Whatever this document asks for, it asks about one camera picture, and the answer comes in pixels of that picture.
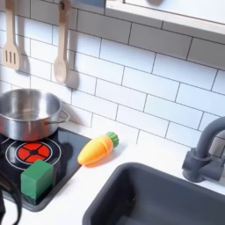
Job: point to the wooden spoon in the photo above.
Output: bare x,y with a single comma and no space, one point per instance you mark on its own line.
62,52

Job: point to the orange toy carrot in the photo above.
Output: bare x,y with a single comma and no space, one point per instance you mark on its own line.
95,149

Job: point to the slotted wooden spatula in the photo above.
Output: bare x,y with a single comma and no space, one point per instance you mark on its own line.
11,52

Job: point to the black toy stove top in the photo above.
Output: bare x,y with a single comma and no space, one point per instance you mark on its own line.
66,146

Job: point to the white wall cabinet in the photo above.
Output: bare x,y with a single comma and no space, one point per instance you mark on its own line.
175,11

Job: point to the green wooden block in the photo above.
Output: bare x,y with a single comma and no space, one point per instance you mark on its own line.
36,178

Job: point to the dark grey tap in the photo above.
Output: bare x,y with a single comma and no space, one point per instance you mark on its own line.
205,158

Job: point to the dark grey sink basin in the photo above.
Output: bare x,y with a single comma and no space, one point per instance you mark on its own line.
164,199

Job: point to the steel pot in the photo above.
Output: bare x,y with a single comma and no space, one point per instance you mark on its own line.
27,112

